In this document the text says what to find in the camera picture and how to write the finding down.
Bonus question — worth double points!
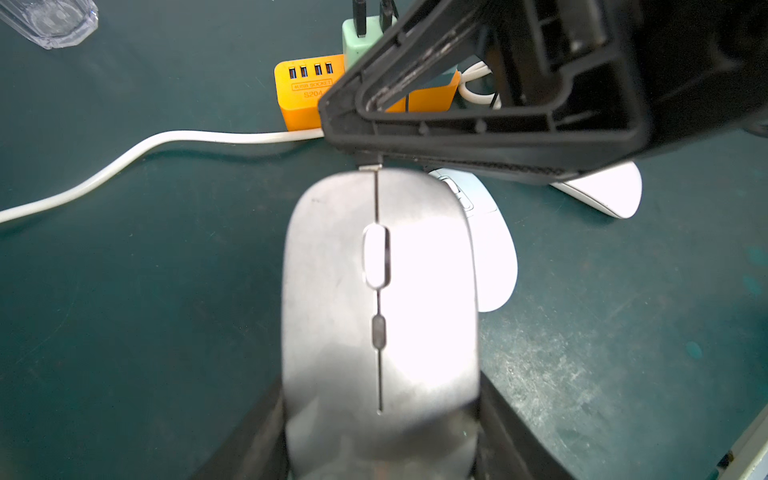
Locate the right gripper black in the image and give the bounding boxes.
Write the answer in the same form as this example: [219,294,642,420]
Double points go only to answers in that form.
[633,1,767,150]

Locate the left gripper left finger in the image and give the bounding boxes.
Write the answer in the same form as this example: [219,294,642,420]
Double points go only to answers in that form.
[190,378,288,479]

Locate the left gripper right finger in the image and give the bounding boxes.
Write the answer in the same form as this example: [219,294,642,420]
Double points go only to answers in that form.
[476,373,575,480]

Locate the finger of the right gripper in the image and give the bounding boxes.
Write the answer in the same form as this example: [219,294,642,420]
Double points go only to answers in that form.
[319,1,652,183]

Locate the white wireless mouse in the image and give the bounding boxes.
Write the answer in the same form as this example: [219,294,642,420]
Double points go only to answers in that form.
[551,161,643,220]

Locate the silver wireless mouse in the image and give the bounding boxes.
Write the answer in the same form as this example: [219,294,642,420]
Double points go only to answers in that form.
[281,168,480,479]

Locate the light blue wireless mouse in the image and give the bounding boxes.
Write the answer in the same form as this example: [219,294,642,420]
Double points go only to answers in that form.
[430,168,518,313]

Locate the mint green charger plug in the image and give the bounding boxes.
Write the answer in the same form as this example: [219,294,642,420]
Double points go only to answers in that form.
[342,15,383,70]

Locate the orange power strip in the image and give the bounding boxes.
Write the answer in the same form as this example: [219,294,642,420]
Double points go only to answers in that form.
[274,54,460,131]

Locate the clear glass cup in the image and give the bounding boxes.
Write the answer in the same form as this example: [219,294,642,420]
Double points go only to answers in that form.
[1,0,99,50]

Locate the white power strip cable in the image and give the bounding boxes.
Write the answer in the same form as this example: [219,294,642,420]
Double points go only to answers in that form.
[0,59,503,226]

